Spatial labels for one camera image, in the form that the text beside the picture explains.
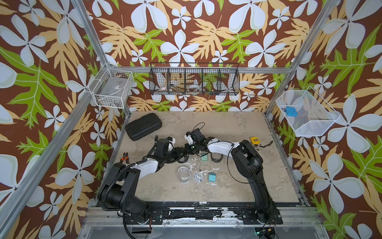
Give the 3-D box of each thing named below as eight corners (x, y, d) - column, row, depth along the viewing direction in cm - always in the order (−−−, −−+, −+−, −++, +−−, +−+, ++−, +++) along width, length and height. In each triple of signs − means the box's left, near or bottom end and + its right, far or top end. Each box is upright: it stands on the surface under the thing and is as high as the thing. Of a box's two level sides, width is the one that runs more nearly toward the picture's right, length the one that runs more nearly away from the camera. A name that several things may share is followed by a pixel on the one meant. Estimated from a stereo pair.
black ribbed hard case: (133, 144, 104) (130, 139, 98) (124, 131, 111) (121, 125, 106) (163, 127, 114) (162, 121, 108) (154, 116, 121) (152, 110, 116)
